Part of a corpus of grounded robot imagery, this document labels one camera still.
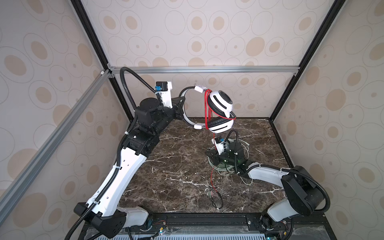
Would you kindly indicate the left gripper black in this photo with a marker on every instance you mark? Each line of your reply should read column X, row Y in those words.
column 177, row 109

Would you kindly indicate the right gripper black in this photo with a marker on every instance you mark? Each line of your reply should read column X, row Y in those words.
column 215, row 157

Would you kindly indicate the white black headphones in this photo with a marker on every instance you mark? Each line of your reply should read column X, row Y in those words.
column 219, row 115

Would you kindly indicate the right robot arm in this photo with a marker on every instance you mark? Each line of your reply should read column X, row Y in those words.
column 304, row 195

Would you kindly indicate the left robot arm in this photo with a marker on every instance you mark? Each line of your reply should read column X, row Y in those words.
column 102, row 210

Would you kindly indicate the green headphones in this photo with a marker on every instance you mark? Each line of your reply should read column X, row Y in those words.
column 246, row 150

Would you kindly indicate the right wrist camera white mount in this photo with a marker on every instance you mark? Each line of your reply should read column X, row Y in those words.
column 220, row 145

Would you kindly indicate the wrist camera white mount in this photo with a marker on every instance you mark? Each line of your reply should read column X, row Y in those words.
column 220, row 145
column 163, row 93

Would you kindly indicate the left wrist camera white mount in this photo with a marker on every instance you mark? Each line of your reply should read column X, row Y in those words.
column 163, row 93

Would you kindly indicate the horizontal aluminium frame bar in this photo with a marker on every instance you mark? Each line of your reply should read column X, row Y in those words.
column 215, row 69

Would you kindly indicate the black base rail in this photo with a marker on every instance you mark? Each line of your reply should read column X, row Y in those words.
column 227, row 226

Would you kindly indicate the left diagonal aluminium frame bar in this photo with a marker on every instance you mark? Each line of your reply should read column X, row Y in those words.
column 21, row 184

